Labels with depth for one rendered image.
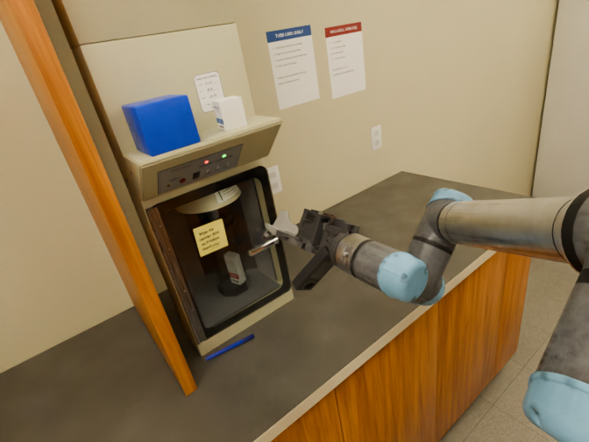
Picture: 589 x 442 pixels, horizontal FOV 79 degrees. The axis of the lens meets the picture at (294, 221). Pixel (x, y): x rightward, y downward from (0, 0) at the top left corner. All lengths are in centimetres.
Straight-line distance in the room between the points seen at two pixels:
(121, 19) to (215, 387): 82
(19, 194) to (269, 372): 83
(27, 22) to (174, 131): 25
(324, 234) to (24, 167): 86
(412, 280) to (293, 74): 109
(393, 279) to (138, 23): 66
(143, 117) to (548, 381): 66
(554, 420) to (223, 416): 70
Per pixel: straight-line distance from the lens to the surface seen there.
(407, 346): 121
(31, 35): 70
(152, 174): 73
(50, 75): 70
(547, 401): 37
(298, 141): 154
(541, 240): 48
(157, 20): 84
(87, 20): 81
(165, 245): 87
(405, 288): 59
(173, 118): 72
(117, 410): 107
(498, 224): 54
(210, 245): 91
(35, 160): 123
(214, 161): 80
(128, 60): 81
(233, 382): 98
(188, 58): 85
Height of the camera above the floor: 166
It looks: 26 degrees down
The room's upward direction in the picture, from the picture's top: 11 degrees counter-clockwise
